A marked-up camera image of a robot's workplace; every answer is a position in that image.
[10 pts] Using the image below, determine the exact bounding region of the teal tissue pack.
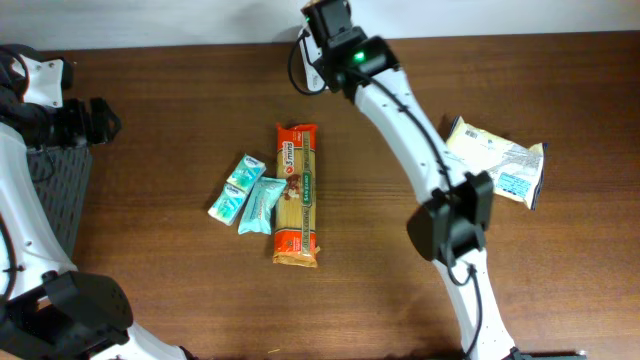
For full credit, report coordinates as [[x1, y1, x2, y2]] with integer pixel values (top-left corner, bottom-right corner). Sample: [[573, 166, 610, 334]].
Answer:
[[208, 183, 247, 226], [226, 154, 266, 194]]

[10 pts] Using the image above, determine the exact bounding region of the orange spaghetti packet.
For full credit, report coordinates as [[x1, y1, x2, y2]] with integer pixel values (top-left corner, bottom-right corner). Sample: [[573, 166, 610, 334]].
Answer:
[[273, 124, 319, 268]]

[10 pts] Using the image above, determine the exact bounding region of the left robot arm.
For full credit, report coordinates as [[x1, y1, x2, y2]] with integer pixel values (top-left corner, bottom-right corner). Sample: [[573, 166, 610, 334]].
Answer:
[[1, 44, 192, 360]]

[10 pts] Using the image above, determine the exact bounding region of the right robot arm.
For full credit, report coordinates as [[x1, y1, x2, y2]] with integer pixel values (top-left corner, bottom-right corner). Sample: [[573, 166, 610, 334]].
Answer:
[[301, 0, 521, 359]]

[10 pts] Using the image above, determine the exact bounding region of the white barcode scanner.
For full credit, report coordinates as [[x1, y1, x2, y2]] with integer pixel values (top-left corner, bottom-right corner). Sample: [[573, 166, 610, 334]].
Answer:
[[299, 26, 327, 92]]

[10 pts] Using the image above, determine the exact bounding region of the cream snack bag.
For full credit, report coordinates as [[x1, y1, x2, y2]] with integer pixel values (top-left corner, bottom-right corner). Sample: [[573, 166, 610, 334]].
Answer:
[[446, 116, 548, 210]]

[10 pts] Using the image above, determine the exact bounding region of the grey plastic mesh basket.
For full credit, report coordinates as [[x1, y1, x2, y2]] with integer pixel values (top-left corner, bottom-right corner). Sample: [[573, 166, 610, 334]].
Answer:
[[27, 148, 93, 258]]

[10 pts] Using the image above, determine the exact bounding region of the teal wet wipes pack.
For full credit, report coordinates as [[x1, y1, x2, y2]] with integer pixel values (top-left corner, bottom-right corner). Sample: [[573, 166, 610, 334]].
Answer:
[[238, 177, 286, 235]]

